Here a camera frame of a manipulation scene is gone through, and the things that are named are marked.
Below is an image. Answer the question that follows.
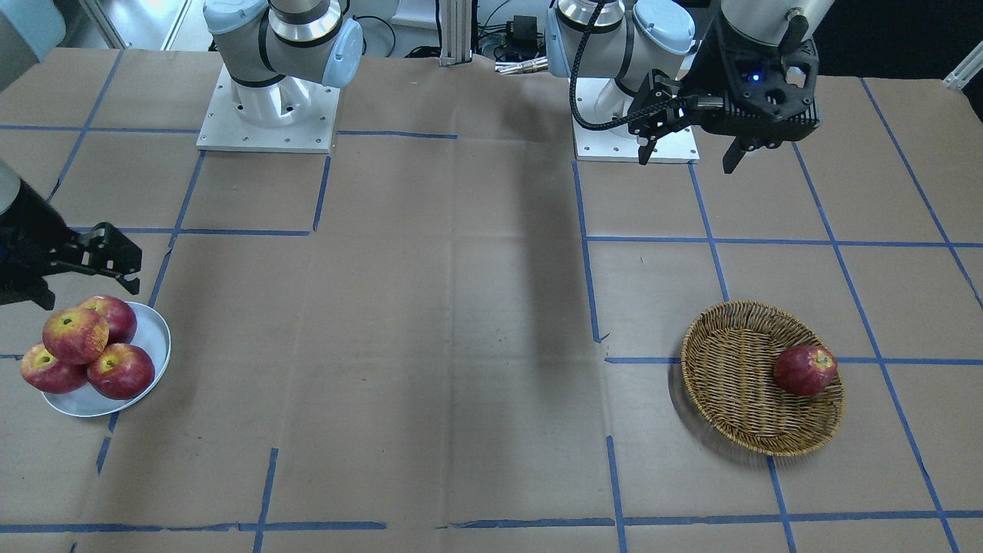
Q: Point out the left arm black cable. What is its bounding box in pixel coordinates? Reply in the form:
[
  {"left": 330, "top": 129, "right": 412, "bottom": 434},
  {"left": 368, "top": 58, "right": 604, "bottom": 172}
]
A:
[{"left": 568, "top": 0, "right": 692, "bottom": 131}]

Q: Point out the dark red apple in basket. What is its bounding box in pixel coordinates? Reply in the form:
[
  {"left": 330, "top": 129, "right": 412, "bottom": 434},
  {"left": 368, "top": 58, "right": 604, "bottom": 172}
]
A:
[{"left": 773, "top": 344, "right": 839, "bottom": 398}]

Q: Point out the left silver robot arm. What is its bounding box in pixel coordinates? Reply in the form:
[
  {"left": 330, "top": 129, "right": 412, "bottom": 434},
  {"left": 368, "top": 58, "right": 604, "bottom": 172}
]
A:
[{"left": 545, "top": 1, "right": 832, "bottom": 174}]

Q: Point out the light blue plate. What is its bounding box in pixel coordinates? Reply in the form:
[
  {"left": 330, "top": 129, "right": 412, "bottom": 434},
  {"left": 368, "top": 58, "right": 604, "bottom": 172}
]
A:
[{"left": 40, "top": 301, "right": 171, "bottom": 418}]

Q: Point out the red apple plate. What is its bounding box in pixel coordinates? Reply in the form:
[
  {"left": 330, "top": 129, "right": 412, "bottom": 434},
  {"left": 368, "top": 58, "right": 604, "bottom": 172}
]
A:
[
  {"left": 85, "top": 343, "right": 157, "bottom": 400},
  {"left": 77, "top": 295, "right": 137, "bottom": 344},
  {"left": 20, "top": 342, "right": 88, "bottom": 393}
]

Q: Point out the red yellow apple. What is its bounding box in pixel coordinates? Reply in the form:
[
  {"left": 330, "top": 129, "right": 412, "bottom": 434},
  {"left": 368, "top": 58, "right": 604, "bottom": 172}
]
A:
[{"left": 41, "top": 307, "right": 109, "bottom": 365}]

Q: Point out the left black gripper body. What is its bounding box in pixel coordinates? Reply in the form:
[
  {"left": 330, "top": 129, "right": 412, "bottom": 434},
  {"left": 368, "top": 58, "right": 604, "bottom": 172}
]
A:
[{"left": 679, "top": 11, "right": 822, "bottom": 151}]

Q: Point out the wicker basket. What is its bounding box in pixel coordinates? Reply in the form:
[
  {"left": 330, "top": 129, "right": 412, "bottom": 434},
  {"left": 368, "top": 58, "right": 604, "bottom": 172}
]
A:
[{"left": 679, "top": 300, "right": 846, "bottom": 456}]

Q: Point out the red apple plate top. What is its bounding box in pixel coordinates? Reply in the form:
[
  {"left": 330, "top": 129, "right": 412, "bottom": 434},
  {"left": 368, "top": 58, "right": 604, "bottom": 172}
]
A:
[{"left": 77, "top": 295, "right": 137, "bottom": 344}]

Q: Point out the red apple plate front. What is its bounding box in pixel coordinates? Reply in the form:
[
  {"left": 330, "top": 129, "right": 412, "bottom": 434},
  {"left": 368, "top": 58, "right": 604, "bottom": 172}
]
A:
[{"left": 85, "top": 343, "right": 157, "bottom": 400}]

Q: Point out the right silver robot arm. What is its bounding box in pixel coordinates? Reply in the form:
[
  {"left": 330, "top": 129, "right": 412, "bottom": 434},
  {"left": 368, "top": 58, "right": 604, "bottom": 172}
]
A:
[{"left": 1, "top": 1, "right": 364, "bottom": 310}]

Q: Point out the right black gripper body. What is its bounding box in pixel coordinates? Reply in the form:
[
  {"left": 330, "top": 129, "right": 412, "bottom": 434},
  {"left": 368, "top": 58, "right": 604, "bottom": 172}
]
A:
[{"left": 1, "top": 180, "right": 71, "bottom": 305}]

